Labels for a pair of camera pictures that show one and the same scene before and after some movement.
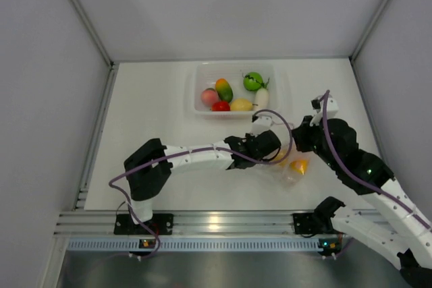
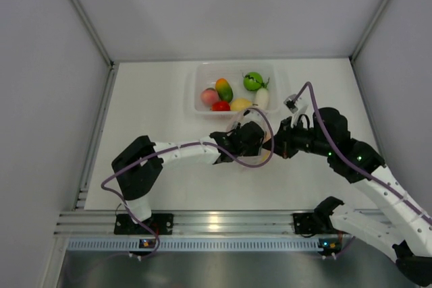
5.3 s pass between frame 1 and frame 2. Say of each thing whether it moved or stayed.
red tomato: stayed
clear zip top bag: moved
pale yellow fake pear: stayed
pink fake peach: stayed
